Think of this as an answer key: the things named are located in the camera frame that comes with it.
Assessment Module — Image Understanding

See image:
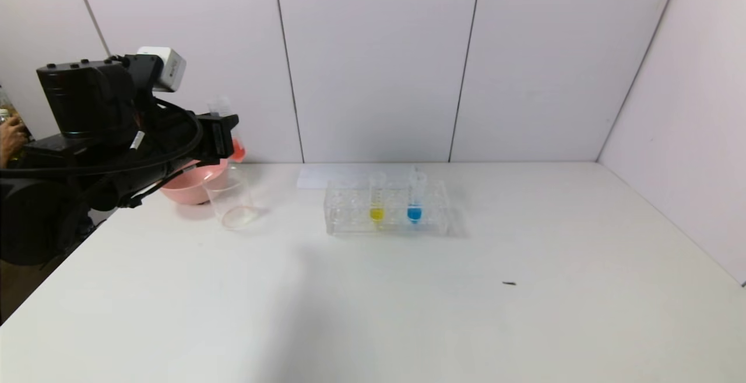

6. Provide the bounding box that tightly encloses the clear plastic test tube rack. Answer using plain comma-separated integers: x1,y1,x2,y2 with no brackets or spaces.
325,177,451,237

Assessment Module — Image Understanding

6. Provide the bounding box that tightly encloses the clear glass beaker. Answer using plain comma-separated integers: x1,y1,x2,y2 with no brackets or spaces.
203,167,258,231

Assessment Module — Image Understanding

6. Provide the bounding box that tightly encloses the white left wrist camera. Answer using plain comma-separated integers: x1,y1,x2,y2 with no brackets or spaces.
136,46,187,93

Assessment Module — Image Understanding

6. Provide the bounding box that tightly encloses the white paper sheet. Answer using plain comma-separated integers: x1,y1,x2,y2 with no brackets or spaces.
297,165,419,190

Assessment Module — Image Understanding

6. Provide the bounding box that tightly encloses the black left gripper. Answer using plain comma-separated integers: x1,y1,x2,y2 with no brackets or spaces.
168,110,245,166

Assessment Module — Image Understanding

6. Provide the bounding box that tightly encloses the test tube with yellow pigment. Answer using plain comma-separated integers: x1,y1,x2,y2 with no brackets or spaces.
370,173,386,225

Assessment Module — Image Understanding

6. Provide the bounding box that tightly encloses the test tube with blue pigment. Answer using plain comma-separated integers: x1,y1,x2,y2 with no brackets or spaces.
407,167,424,225

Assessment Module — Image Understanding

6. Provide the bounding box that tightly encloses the test tube with red pigment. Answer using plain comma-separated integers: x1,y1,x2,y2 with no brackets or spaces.
209,96,247,164

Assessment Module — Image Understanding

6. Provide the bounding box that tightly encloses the pink bowl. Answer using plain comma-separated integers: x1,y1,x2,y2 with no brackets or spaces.
159,159,229,206

